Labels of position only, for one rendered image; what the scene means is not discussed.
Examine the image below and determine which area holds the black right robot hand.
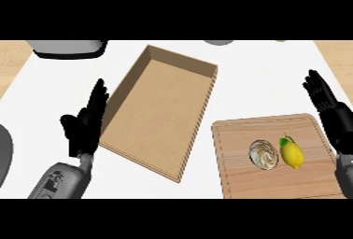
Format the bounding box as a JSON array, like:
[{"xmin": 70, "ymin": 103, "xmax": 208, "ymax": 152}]
[{"xmin": 302, "ymin": 69, "xmax": 353, "ymax": 156}]

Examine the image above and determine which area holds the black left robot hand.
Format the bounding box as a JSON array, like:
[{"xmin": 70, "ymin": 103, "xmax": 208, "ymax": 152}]
[{"xmin": 59, "ymin": 77, "xmax": 112, "ymax": 159}]

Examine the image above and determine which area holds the yellow lemon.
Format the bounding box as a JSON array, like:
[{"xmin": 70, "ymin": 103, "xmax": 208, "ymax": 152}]
[{"xmin": 279, "ymin": 133, "xmax": 306, "ymax": 171}]

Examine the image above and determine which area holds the brown cardboard box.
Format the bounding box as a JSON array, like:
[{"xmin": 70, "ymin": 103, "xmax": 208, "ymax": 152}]
[{"xmin": 98, "ymin": 44, "xmax": 219, "ymax": 184}]

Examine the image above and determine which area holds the wooden cutting board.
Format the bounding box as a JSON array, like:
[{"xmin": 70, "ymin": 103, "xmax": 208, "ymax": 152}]
[{"xmin": 210, "ymin": 113, "xmax": 347, "ymax": 200}]

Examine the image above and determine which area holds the cream swirled shell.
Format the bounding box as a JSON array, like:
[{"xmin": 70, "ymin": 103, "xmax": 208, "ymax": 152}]
[{"xmin": 248, "ymin": 139, "xmax": 281, "ymax": 171}]

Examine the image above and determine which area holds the dark grey curved object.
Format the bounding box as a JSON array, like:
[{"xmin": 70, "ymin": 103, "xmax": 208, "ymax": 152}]
[{"xmin": 0, "ymin": 124, "xmax": 15, "ymax": 189}]

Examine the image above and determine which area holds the grey and black appliance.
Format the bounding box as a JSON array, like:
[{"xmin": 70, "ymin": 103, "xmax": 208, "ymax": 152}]
[{"xmin": 25, "ymin": 40, "xmax": 111, "ymax": 61}]

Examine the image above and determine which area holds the grey round object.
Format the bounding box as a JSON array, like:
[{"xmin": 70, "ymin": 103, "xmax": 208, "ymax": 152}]
[{"xmin": 203, "ymin": 40, "xmax": 237, "ymax": 47}]

